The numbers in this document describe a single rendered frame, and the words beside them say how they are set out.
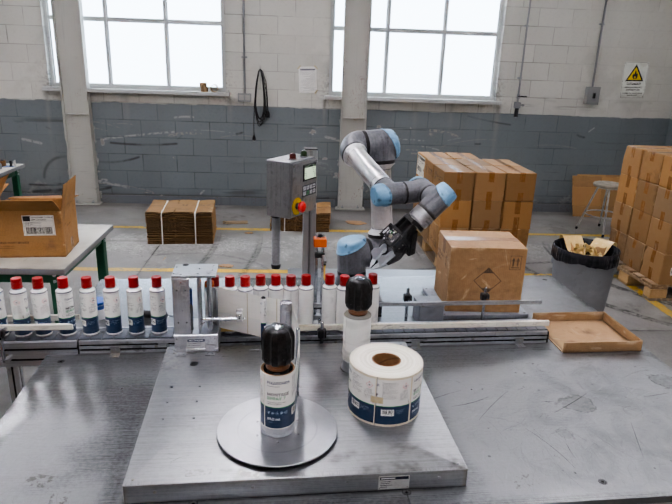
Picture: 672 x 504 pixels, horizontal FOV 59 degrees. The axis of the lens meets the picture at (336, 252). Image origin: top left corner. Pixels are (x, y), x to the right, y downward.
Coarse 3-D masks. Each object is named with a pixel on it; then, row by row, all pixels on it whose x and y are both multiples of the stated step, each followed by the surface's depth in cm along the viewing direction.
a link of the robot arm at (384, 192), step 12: (360, 132) 227; (348, 144) 221; (360, 144) 221; (348, 156) 220; (360, 156) 214; (360, 168) 211; (372, 168) 206; (372, 180) 203; (384, 180) 199; (372, 192) 198; (384, 192) 194; (396, 192) 196; (408, 192) 197; (384, 204) 196; (396, 204) 199
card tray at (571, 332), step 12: (552, 312) 237; (564, 312) 237; (576, 312) 238; (588, 312) 238; (600, 312) 239; (552, 324) 234; (564, 324) 235; (576, 324) 235; (588, 324) 236; (600, 324) 236; (612, 324) 233; (552, 336) 224; (564, 336) 224; (576, 336) 225; (588, 336) 225; (600, 336) 226; (612, 336) 226; (624, 336) 226; (636, 336) 218; (564, 348) 212; (576, 348) 213; (588, 348) 213; (600, 348) 214; (612, 348) 214; (624, 348) 215; (636, 348) 216
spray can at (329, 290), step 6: (330, 276) 206; (330, 282) 207; (324, 288) 207; (330, 288) 207; (336, 288) 208; (324, 294) 208; (330, 294) 207; (336, 294) 209; (324, 300) 209; (330, 300) 208; (324, 306) 209; (330, 306) 209; (324, 312) 210; (330, 312) 209; (324, 318) 211; (330, 318) 210; (330, 330) 212
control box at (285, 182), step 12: (288, 156) 203; (312, 156) 205; (276, 168) 195; (288, 168) 193; (300, 168) 197; (276, 180) 196; (288, 180) 194; (300, 180) 198; (312, 180) 206; (276, 192) 198; (288, 192) 195; (300, 192) 200; (276, 204) 199; (288, 204) 197; (312, 204) 209; (276, 216) 200; (288, 216) 198
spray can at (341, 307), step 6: (342, 276) 206; (348, 276) 206; (342, 282) 206; (342, 288) 206; (342, 294) 206; (342, 300) 207; (336, 306) 210; (342, 306) 208; (336, 312) 210; (342, 312) 208; (336, 318) 211; (342, 318) 209; (336, 330) 212; (342, 330) 211
